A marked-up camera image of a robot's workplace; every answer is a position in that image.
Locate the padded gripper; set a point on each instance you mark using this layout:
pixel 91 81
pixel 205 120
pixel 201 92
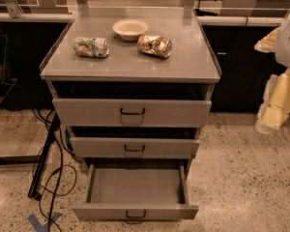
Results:
pixel 289 43

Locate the grey bottom drawer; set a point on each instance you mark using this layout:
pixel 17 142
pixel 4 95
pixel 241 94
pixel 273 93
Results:
pixel 136 190

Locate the grey drawer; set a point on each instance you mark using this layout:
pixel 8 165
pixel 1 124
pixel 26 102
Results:
pixel 133 142
pixel 120 104
pixel 136 190

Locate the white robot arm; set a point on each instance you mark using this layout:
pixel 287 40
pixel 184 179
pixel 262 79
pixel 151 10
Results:
pixel 275 109

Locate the grey drawer cabinet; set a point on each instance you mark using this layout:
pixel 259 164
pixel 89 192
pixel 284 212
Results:
pixel 191 60

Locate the grey middle drawer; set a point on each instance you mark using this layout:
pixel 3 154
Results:
pixel 133 142

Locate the grey top drawer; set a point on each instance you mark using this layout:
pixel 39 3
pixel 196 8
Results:
pixel 120 104

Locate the black lab bench cabinet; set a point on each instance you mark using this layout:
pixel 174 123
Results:
pixel 245 71

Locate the gold brown crushed can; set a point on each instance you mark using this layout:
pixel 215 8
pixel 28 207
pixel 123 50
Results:
pixel 155 45

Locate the white paper bowl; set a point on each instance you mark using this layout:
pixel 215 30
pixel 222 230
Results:
pixel 130 29

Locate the green white crushed can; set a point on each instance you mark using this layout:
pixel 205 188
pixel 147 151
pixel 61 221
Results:
pixel 91 47

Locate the black floor stand bar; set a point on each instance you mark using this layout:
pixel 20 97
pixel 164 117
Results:
pixel 33 190

